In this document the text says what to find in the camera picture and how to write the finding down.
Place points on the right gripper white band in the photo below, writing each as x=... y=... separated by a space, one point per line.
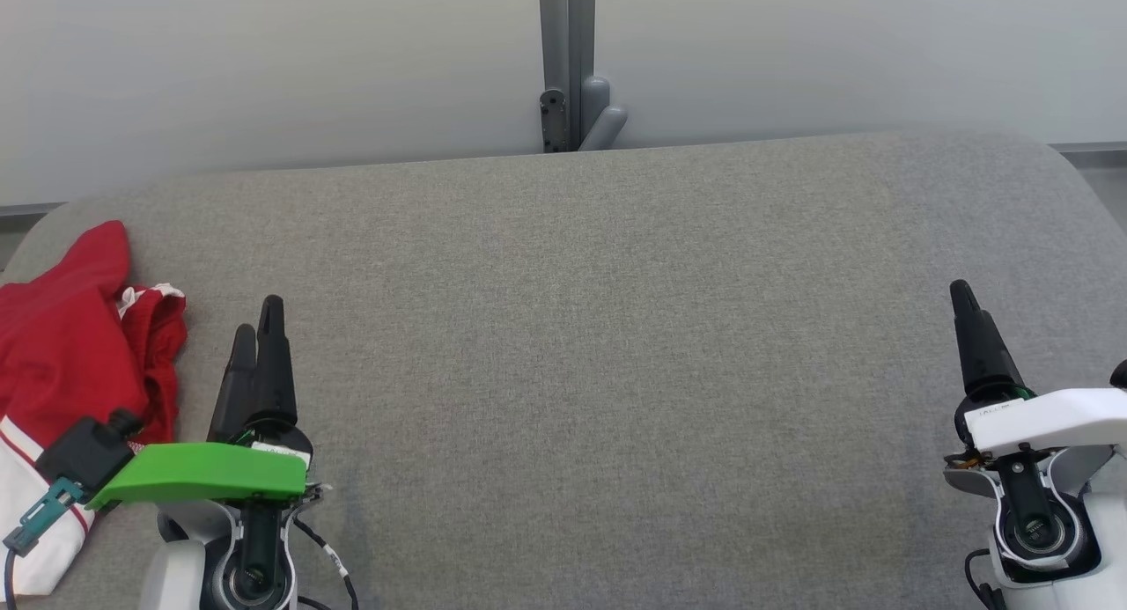
x=1048 y=421

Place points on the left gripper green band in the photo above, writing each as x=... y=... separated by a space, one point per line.
x=202 y=474

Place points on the red basketball jersey white trim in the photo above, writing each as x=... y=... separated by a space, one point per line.
x=53 y=363

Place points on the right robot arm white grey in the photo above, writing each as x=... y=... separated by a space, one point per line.
x=1105 y=522

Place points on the grey rounded tube fitting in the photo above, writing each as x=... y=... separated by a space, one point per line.
x=601 y=117

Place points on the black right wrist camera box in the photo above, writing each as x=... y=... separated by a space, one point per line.
x=1120 y=374

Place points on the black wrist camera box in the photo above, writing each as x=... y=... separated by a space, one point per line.
x=1120 y=374
x=84 y=456

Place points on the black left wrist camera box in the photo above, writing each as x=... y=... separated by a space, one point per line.
x=84 y=456

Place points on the dark grey post bracket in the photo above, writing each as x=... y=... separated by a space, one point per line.
x=554 y=121

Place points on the grey metal upright post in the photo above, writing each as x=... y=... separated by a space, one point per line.
x=568 y=29

